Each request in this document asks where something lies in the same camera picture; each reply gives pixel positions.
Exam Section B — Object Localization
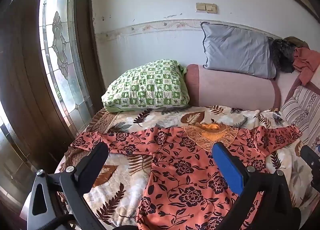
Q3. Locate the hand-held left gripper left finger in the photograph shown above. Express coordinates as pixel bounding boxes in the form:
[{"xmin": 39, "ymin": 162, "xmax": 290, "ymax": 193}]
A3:
[{"xmin": 20, "ymin": 142, "xmax": 109, "ymax": 230}]

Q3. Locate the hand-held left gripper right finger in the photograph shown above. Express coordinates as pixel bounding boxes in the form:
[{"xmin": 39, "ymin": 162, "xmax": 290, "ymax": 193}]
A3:
[{"xmin": 212, "ymin": 142, "xmax": 302, "ymax": 230}]

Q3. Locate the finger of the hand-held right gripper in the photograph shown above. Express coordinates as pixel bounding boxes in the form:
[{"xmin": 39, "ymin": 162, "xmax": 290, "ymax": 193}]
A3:
[{"xmin": 300, "ymin": 145, "xmax": 320, "ymax": 192}]

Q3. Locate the orange floral shirt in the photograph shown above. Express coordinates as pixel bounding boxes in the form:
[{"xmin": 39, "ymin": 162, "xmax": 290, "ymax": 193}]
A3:
[{"xmin": 71, "ymin": 124, "xmax": 303, "ymax": 230}]

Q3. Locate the leaf print fleece blanket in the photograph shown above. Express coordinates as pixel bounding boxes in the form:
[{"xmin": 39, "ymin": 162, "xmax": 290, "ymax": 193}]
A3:
[{"xmin": 59, "ymin": 105, "xmax": 320, "ymax": 229}]

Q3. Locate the striped cushion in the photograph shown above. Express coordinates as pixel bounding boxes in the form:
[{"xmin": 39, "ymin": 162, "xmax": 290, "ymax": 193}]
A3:
[{"xmin": 280, "ymin": 85, "xmax": 320, "ymax": 150}]

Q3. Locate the pink bolster cushion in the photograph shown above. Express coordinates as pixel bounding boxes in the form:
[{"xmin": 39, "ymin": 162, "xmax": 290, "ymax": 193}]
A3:
[{"xmin": 185, "ymin": 64, "xmax": 282, "ymax": 110}]

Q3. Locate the pale pink bed sheet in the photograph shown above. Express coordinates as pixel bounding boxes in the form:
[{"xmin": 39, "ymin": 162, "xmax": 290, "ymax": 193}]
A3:
[{"xmin": 274, "ymin": 66, "xmax": 320, "ymax": 107}]

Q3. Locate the green checked pillow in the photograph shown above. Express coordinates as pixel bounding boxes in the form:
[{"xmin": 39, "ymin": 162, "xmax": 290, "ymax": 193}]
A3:
[{"xmin": 101, "ymin": 59, "xmax": 190, "ymax": 113}]

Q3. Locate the rust orange cloth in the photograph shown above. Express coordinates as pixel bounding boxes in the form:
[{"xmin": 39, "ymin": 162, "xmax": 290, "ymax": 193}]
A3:
[{"xmin": 292, "ymin": 47, "xmax": 320, "ymax": 86}]

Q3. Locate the black furry cloth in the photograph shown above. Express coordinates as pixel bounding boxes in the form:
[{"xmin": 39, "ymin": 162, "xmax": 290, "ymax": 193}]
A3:
[{"xmin": 269, "ymin": 39, "xmax": 296, "ymax": 74}]

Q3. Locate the grey blue pillow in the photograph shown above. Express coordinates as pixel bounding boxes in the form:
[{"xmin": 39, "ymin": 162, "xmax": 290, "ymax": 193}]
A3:
[{"xmin": 201, "ymin": 22, "xmax": 277, "ymax": 79}]

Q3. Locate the stained glass window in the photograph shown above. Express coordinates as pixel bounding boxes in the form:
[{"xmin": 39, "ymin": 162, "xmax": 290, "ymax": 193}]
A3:
[{"xmin": 39, "ymin": 0, "xmax": 93, "ymax": 130}]

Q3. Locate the olive brown cloth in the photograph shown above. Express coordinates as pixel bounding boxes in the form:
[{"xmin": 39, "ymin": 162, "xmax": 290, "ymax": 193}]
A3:
[{"xmin": 284, "ymin": 36, "xmax": 310, "ymax": 50}]

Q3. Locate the dark wooden door frame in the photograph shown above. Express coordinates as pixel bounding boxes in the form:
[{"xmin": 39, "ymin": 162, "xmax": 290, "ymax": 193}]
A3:
[{"xmin": 0, "ymin": 0, "xmax": 107, "ymax": 173}]

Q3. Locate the beige light switch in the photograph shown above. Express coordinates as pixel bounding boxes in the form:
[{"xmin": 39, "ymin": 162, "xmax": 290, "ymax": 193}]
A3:
[{"xmin": 196, "ymin": 2, "xmax": 218, "ymax": 14}]

